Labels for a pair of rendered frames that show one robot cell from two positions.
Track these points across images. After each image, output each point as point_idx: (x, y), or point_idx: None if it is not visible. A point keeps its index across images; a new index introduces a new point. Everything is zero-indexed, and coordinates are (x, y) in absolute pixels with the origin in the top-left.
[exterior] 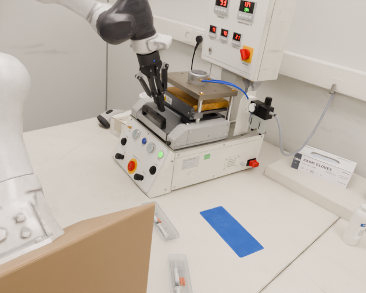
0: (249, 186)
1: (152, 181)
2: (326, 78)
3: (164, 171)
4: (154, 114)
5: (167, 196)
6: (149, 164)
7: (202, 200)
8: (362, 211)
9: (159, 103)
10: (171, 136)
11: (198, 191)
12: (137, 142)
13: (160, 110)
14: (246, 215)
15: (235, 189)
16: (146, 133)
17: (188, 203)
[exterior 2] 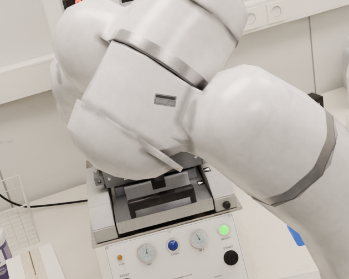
0: (247, 196)
1: (244, 269)
2: None
3: (249, 241)
4: (169, 194)
5: (257, 272)
6: (214, 259)
7: (272, 239)
8: None
9: (162, 175)
10: (221, 194)
11: (250, 240)
12: (159, 258)
13: (162, 186)
14: None
15: (251, 208)
16: (163, 234)
17: (277, 253)
